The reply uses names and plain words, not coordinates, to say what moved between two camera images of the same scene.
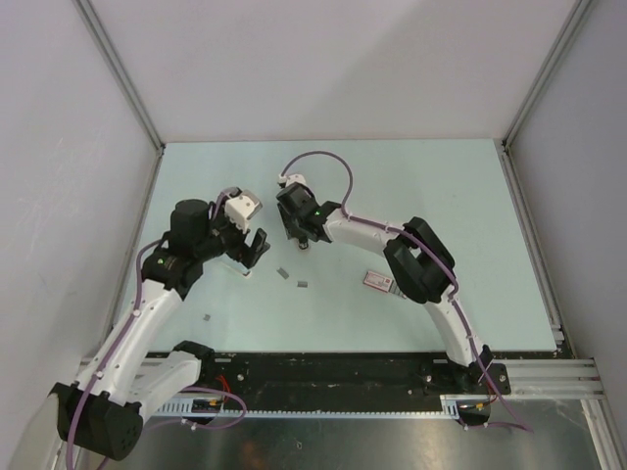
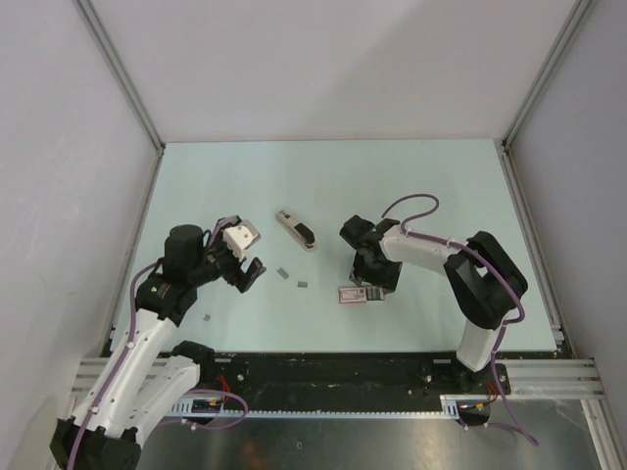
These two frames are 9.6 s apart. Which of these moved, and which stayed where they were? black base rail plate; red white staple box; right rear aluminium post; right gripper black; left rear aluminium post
Moved: right gripper black; red white staple box
Stayed: right rear aluminium post; left rear aluminium post; black base rail plate
